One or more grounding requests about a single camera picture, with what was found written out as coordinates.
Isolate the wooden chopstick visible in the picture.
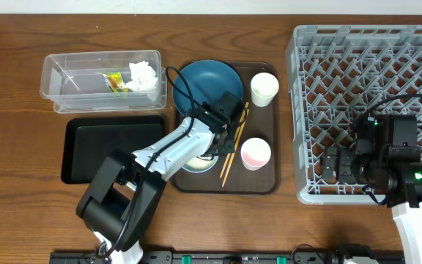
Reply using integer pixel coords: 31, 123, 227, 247
220, 102, 249, 186
221, 110, 249, 188

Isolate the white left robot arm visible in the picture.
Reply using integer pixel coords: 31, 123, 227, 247
76, 105, 247, 263

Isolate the brown serving tray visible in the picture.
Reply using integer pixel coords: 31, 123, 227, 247
171, 62, 281, 195

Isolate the light blue bowl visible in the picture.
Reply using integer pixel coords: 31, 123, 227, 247
180, 153, 220, 174

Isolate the grey dishwasher rack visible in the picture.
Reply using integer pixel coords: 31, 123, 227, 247
286, 25, 422, 205

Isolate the clear plastic waste bin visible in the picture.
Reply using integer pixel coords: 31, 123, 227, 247
40, 50, 167, 113

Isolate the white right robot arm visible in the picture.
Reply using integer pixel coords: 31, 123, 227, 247
322, 144, 422, 263

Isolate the yellow orange snack wrapper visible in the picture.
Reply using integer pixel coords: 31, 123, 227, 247
103, 72, 129, 92

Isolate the dark blue plate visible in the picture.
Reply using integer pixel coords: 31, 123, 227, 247
172, 60, 243, 116

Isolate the pink cup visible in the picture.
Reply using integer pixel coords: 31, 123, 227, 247
240, 138, 272, 171

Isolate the black food waste tray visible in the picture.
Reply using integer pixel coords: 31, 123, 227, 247
61, 115, 166, 184

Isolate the black rail at table edge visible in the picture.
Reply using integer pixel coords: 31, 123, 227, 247
48, 250, 406, 264

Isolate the white napkin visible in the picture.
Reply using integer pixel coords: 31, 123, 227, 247
126, 61, 158, 92

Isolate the white paper cup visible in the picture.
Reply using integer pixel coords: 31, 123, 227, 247
251, 73, 279, 107

